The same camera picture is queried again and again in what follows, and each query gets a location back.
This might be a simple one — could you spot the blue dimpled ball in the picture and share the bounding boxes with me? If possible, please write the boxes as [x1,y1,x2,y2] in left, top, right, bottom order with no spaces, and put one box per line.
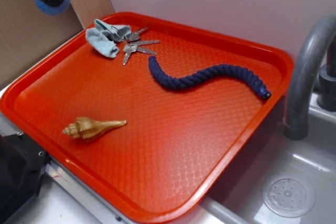
[34,0,71,16]

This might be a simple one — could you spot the light blue cloth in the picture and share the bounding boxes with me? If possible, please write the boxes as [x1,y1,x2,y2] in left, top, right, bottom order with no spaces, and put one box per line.
[86,19,131,59]

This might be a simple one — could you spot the tan spiral seashell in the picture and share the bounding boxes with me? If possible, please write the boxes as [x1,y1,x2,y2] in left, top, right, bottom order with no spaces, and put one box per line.
[62,117,127,142]

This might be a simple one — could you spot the brown cardboard panel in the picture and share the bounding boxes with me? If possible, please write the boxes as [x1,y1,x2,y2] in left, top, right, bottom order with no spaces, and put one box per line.
[1,0,82,88]

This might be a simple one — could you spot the round sink drain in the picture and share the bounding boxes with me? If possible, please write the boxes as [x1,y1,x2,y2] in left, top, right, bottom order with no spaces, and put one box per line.
[262,173,316,218]

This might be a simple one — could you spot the silver key bunch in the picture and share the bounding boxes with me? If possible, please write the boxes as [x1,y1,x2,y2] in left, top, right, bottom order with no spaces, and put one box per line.
[111,25,160,66]

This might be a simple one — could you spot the navy blue twisted rope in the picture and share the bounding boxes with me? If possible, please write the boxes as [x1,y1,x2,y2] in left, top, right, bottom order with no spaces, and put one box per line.
[148,56,272,101]

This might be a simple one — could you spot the grey plastic sink basin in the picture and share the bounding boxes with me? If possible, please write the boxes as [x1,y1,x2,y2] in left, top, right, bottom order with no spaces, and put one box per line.
[199,95,336,224]

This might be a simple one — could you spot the grey sink faucet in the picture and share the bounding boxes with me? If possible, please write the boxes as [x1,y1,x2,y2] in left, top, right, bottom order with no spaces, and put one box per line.
[283,14,335,140]

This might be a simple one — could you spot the orange plastic tray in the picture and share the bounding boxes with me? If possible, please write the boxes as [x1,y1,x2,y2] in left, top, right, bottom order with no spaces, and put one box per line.
[1,13,294,223]

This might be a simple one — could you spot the black box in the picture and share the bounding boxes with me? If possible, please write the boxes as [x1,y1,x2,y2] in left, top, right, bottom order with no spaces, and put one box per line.
[1,134,48,223]

